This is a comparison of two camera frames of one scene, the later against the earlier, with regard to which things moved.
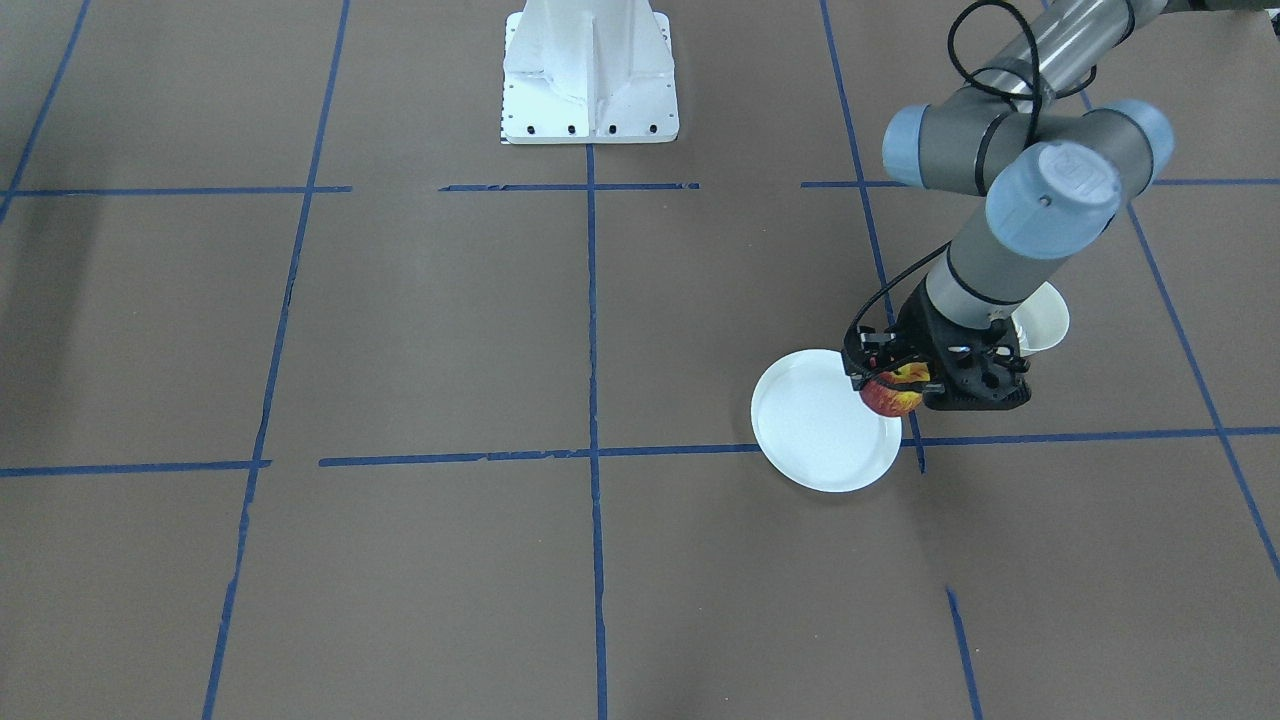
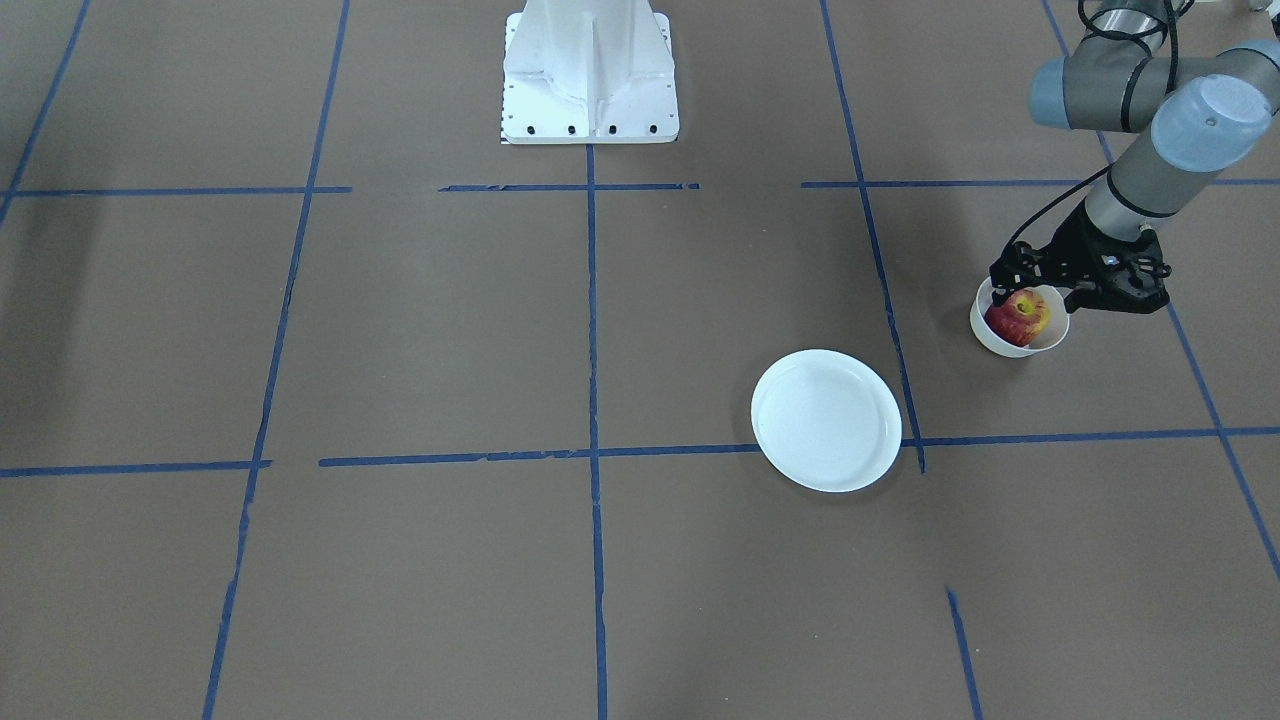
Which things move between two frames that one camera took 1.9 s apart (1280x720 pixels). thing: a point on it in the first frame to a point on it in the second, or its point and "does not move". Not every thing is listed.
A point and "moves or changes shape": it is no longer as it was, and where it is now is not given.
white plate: [814, 429] does not move
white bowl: [1041, 320] does not move
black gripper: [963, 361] to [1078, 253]
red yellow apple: [890, 401] moves or changes shape
